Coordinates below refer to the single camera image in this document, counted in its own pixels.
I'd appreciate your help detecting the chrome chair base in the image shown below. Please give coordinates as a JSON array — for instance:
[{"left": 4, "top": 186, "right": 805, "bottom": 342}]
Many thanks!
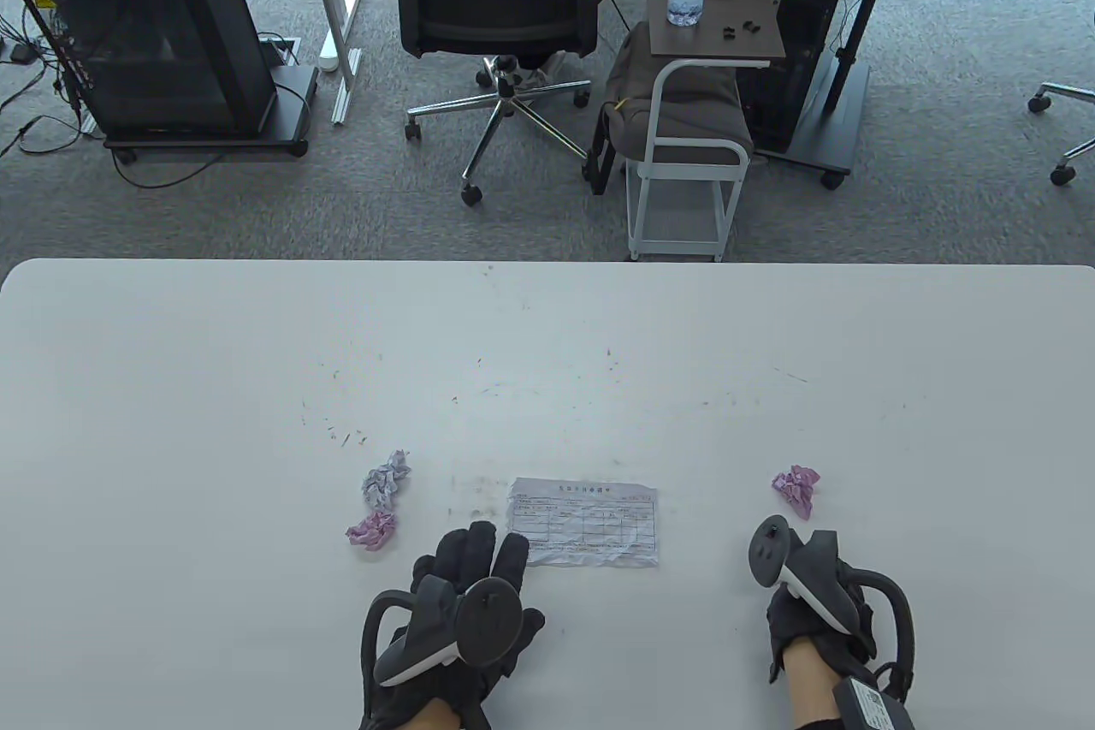
[{"left": 1027, "top": 82, "right": 1095, "bottom": 187}]

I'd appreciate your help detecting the brown side table white frame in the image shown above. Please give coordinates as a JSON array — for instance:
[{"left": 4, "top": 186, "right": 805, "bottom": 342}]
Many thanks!
[{"left": 626, "top": 0, "right": 786, "bottom": 262}]

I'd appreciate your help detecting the black computer tower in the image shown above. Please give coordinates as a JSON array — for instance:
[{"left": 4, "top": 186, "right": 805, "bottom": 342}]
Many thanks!
[{"left": 736, "top": 0, "right": 865, "bottom": 153}]

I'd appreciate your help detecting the white paper invoice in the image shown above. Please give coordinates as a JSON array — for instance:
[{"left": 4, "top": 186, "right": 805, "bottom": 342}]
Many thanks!
[
  {"left": 506, "top": 478, "right": 660, "bottom": 568},
  {"left": 361, "top": 450, "right": 411, "bottom": 513}
]

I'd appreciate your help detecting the person's right hand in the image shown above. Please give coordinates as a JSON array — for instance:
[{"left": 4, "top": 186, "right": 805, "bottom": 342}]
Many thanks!
[{"left": 764, "top": 529, "right": 879, "bottom": 686}]

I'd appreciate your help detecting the black and grey hand controller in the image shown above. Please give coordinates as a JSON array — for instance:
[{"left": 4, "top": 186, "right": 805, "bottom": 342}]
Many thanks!
[
  {"left": 374, "top": 576, "right": 524, "bottom": 688},
  {"left": 749, "top": 514, "right": 865, "bottom": 638}
]

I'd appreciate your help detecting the black wheeled platform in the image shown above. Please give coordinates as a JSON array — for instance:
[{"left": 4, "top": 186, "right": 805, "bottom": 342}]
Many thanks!
[{"left": 103, "top": 65, "right": 319, "bottom": 164}]

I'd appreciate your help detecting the person's left hand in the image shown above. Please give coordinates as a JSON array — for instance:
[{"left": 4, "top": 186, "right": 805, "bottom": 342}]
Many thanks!
[{"left": 358, "top": 521, "right": 547, "bottom": 730}]

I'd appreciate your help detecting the person's left forearm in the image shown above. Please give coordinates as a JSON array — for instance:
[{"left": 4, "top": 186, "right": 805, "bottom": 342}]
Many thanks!
[{"left": 411, "top": 697, "right": 463, "bottom": 730}]

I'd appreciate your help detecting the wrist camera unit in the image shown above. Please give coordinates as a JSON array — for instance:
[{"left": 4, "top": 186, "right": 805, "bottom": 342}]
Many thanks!
[{"left": 832, "top": 676, "right": 916, "bottom": 730}]

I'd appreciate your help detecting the pink paper invoice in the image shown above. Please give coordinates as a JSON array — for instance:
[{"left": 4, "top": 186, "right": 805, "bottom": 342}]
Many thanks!
[
  {"left": 346, "top": 510, "right": 399, "bottom": 551},
  {"left": 772, "top": 465, "right": 820, "bottom": 520}
]

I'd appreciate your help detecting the black glass computer case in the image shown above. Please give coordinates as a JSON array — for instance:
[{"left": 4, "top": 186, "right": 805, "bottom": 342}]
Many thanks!
[{"left": 10, "top": 0, "right": 279, "bottom": 139}]

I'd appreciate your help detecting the black standing desk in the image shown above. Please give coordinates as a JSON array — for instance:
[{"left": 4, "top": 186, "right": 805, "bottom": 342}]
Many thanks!
[{"left": 753, "top": 0, "right": 959, "bottom": 190}]

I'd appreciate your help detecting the long black floor cable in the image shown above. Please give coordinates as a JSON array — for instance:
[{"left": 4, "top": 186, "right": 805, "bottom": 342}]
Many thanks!
[{"left": 111, "top": 101, "right": 313, "bottom": 190}]

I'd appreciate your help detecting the grey fabric bag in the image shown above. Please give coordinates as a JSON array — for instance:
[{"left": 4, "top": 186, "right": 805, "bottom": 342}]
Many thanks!
[{"left": 587, "top": 24, "right": 754, "bottom": 196}]

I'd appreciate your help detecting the black floor cable tangle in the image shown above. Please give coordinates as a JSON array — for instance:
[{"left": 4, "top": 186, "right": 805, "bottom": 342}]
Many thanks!
[{"left": 0, "top": 0, "right": 110, "bottom": 157}]

